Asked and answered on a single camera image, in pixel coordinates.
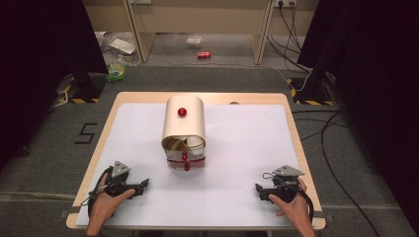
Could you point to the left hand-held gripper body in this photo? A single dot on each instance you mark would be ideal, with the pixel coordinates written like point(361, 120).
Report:
point(118, 179)

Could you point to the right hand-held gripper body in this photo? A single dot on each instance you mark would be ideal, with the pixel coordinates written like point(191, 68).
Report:
point(286, 186)

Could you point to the cream roll-top box red knobs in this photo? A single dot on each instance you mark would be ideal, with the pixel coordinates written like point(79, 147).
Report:
point(183, 123)

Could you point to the person's right hand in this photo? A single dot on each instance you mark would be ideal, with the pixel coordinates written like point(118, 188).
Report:
point(294, 209)

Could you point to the person's left hand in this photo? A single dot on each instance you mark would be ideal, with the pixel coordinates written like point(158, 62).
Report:
point(104, 205)

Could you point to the white table sheet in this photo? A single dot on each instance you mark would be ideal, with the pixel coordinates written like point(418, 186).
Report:
point(237, 148)

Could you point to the white cup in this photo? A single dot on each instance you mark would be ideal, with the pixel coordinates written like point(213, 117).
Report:
point(195, 142)

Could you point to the stand base with hazard tape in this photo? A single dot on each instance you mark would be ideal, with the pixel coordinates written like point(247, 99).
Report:
point(84, 90)
point(309, 94)

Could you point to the green plastic bag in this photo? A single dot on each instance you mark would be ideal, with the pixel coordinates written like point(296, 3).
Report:
point(117, 69)

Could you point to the white flat paper box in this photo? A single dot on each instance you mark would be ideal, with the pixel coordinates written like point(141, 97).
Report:
point(122, 45)

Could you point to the black curtain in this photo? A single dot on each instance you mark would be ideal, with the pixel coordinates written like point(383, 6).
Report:
point(378, 82)
point(36, 65)

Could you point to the crumpled clear plastic bag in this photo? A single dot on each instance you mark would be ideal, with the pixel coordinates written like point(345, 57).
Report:
point(100, 39)

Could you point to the red drink can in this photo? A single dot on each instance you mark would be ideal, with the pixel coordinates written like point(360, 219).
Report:
point(204, 55)

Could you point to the clear plastic food container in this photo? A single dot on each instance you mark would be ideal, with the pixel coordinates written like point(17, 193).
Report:
point(195, 41)

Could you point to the light wooden desk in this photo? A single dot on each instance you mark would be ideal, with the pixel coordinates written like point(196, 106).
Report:
point(204, 19)

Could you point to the white wall socket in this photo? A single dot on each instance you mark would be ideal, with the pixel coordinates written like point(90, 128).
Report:
point(285, 3)

